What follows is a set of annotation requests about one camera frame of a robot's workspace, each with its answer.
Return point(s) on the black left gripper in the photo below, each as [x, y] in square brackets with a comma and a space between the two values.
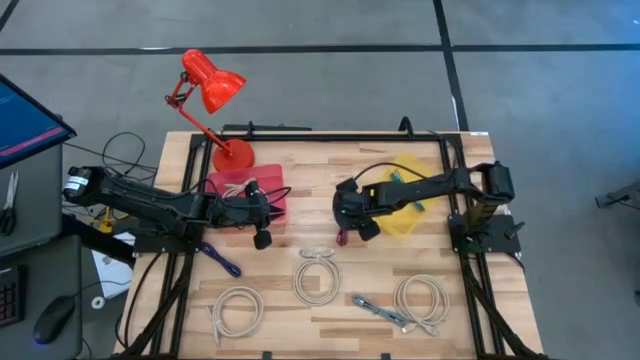
[235, 210]

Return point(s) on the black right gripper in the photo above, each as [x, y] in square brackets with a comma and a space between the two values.
[364, 205]

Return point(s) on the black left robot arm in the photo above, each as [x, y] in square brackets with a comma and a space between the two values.
[140, 197]

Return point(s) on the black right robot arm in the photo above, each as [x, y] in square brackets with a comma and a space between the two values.
[430, 187]

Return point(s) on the pink plastic bin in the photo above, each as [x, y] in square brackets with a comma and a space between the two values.
[272, 180]

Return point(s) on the yellow plastic bin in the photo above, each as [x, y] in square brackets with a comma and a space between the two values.
[395, 225]

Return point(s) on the black clamp bar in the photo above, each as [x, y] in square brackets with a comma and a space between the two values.
[270, 128]

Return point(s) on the red desk lamp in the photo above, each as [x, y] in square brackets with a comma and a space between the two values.
[220, 87]

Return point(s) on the white paper sheet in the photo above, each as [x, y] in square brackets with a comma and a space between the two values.
[115, 272]

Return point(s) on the white tape roll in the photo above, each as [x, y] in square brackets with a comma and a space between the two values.
[93, 302]

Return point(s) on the grey desk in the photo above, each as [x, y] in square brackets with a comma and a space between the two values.
[40, 210]

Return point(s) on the black computer mouse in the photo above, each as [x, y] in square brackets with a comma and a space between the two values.
[52, 320]

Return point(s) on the blue screen monitor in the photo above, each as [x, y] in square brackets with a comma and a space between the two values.
[30, 120]

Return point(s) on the scissors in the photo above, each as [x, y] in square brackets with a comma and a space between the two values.
[7, 210]

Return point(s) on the black keyboard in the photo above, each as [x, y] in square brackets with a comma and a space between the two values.
[10, 295]

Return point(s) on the black aluminium table frame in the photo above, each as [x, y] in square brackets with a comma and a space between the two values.
[325, 137]

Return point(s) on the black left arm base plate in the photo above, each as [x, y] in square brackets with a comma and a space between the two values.
[160, 245]

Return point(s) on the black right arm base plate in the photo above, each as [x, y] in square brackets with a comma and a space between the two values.
[492, 235]

